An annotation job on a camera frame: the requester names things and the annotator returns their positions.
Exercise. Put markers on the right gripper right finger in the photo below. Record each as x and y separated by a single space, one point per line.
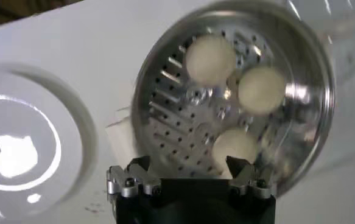
250 182

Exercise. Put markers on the white steamed baozi bun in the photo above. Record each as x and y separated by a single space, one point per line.
261 89
232 143
210 59

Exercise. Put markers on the large white plate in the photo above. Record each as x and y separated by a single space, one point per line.
73 121

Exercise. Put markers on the stainless steel steamer basket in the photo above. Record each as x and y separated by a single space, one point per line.
177 121

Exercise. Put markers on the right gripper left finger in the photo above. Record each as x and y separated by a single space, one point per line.
134 182

